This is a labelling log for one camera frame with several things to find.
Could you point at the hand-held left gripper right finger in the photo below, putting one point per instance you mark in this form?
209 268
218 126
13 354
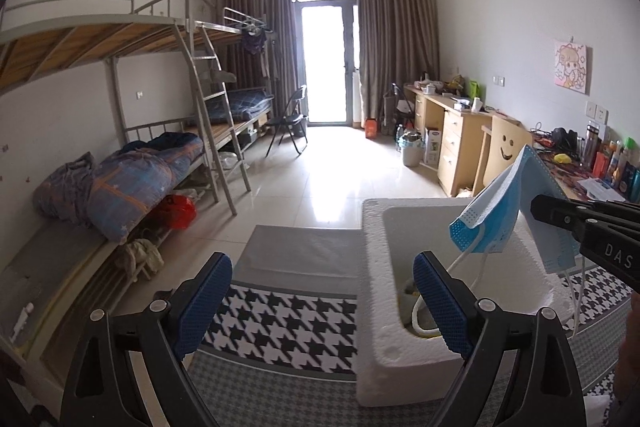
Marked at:
442 302

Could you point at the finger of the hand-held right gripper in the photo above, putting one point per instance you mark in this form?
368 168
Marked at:
555 217

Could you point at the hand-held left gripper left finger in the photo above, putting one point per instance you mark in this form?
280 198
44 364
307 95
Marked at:
200 302

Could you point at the blue face mask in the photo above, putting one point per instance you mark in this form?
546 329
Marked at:
510 207

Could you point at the white foam box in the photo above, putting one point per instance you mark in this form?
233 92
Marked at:
380 307

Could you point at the yellow soft toy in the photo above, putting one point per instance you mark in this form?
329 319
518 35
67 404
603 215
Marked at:
563 158

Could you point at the white paper sheets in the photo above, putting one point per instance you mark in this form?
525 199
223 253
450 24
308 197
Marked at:
600 189

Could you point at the beige cloth bundle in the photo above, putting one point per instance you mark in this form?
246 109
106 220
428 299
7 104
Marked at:
140 257

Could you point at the row of toiletry bottles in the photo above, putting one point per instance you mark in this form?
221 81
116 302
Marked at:
612 162

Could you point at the black headphones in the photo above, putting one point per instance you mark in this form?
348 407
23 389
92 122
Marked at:
562 137

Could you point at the houndstooth tablecloth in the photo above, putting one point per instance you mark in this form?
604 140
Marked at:
280 322

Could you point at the wooden smiley face chair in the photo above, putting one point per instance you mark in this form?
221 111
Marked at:
505 147

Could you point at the red plastic bag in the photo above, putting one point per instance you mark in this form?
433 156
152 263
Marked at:
175 212

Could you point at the blue plaid quilt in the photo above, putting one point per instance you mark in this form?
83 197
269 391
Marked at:
140 182

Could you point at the white cardboard box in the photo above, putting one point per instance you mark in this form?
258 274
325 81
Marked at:
433 147

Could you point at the white small fan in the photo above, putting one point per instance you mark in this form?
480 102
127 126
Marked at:
232 161

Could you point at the white waste bin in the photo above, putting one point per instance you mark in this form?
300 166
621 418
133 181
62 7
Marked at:
413 152

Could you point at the green carton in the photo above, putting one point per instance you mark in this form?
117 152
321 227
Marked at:
473 88

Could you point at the grey crumpled cloth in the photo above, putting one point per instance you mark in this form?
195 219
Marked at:
65 192

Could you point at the orange bag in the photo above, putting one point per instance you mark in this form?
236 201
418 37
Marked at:
371 128

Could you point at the black folding chair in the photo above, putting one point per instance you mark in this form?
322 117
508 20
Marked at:
287 122

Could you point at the blue checked mattress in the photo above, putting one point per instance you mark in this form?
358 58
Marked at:
240 104

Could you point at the brown curtain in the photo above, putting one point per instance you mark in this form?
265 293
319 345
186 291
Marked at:
255 32
395 42

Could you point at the dark hanging clothes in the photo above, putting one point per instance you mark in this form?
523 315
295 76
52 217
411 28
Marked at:
254 41

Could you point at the grey metal bunk bed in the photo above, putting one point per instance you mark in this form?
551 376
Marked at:
100 37
235 34

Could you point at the glass balcony door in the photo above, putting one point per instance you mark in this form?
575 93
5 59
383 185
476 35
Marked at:
325 57

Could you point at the white wall socket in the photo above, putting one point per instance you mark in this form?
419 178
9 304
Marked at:
498 81
596 112

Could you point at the pink cartoon wall picture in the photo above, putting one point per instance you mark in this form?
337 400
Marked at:
572 67

